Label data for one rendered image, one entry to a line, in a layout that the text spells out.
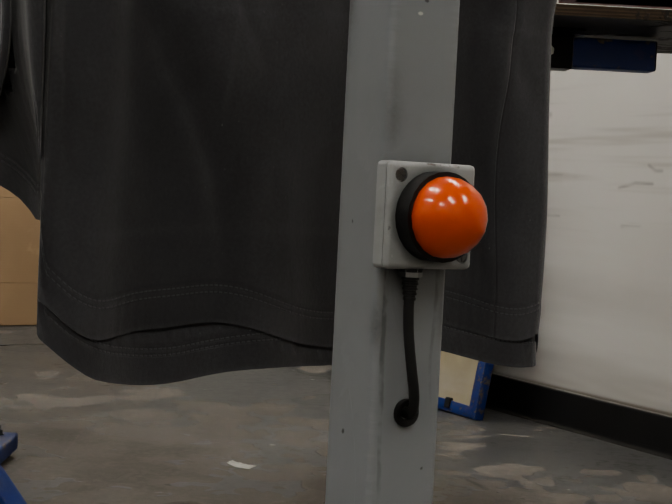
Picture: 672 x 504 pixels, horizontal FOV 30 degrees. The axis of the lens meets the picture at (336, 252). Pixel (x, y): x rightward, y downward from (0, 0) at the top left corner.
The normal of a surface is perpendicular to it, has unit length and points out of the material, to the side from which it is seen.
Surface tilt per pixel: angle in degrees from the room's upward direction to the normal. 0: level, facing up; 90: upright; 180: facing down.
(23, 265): 78
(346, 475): 90
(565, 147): 90
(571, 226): 90
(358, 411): 90
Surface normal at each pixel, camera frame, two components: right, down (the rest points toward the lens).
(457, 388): -0.83, -0.22
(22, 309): 0.52, -0.18
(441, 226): -0.28, 0.20
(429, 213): -0.54, -0.14
